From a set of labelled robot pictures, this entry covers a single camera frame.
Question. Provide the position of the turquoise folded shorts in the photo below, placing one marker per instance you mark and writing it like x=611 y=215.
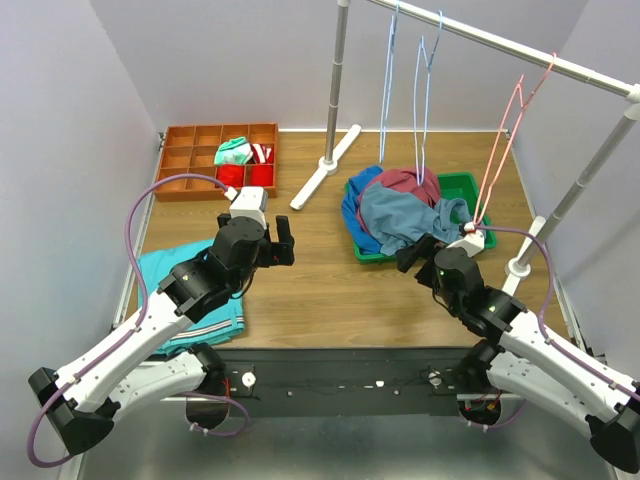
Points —
x=219 y=326

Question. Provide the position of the red cloth right compartment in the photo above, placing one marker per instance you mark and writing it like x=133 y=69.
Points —
x=262 y=175

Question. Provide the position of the grey-blue tank top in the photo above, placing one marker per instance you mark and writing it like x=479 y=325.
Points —
x=397 y=220

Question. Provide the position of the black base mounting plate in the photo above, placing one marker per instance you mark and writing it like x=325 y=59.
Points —
x=327 y=382

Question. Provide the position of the red cloth compartment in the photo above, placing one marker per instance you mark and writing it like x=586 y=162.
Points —
x=231 y=175
x=262 y=175

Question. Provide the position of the green plastic tray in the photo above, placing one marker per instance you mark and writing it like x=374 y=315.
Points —
x=453 y=185

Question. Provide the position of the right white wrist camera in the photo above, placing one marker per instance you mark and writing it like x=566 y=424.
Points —
x=472 y=240

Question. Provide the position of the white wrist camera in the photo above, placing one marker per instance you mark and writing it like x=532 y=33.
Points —
x=472 y=240
x=250 y=202

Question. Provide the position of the orange compartment organizer box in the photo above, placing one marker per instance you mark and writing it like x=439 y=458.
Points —
x=188 y=152

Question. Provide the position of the white clothes rack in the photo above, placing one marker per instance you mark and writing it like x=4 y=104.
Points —
x=518 y=268

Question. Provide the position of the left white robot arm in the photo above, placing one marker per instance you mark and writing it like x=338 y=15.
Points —
x=86 y=398

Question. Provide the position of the maroon shirt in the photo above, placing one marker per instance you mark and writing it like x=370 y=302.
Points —
x=405 y=181

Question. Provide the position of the royal blue garment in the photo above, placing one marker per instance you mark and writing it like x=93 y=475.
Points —
x=350 y=208

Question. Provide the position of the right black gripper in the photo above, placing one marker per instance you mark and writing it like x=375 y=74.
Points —
x=427 y=246

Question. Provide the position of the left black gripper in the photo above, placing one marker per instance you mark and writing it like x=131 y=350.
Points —
x=273 y=248

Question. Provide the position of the red cloth left compartment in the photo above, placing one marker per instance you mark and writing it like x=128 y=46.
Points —
x=231 y=175

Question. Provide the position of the blue wire hanger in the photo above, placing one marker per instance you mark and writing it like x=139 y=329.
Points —
x=421 y=99
x=388 y=84

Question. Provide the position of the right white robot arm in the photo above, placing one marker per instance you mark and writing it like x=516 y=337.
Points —
x=517 y=353

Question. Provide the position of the mint green sock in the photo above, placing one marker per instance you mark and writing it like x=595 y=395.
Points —
x=237 y=151

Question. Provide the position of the red white striped sock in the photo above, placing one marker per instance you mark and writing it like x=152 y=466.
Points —
x=262 y=153

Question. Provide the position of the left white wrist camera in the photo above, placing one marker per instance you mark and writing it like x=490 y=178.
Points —
x=250 y=202

